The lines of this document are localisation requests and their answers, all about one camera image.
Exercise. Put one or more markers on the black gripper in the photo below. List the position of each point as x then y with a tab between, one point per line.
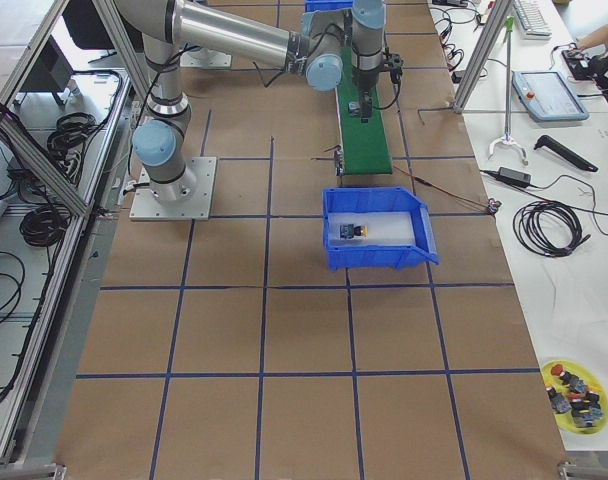
364	85

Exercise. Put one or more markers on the yellow push button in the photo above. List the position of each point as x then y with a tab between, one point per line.
351	231

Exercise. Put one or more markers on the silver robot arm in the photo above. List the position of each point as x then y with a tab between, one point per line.
314	52

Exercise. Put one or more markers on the pile of spare buttons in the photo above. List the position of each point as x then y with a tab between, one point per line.
575	404

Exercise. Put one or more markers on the person hand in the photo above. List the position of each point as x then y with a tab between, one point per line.
584	49

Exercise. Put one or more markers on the green conveyor belt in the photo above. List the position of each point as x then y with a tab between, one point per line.
364	147

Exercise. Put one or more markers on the blue bin right side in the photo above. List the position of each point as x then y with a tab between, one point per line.
379	199

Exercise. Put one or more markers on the white foam pad right bin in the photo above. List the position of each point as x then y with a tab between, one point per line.
384	229

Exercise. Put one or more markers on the black power adapter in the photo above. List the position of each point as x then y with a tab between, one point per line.
513	177

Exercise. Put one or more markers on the reacher grabber tool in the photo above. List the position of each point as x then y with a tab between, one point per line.
506	139

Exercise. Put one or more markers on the teach pendant tablet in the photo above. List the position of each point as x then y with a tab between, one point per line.
548	97

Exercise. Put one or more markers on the white keyboard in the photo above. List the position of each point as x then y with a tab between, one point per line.
531	20

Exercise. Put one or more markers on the black device on desk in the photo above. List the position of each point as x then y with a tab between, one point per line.
581	66

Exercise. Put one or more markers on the yellow plate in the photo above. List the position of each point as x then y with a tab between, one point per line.
589	378

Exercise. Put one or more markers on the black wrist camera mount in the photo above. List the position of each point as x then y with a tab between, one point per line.
393	65

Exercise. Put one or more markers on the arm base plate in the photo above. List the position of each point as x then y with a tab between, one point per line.
206	59
190	197

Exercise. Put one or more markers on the aluminium frame post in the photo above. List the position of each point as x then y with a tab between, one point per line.
494	26

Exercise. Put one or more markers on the black handle tool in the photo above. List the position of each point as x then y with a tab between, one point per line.
569	155

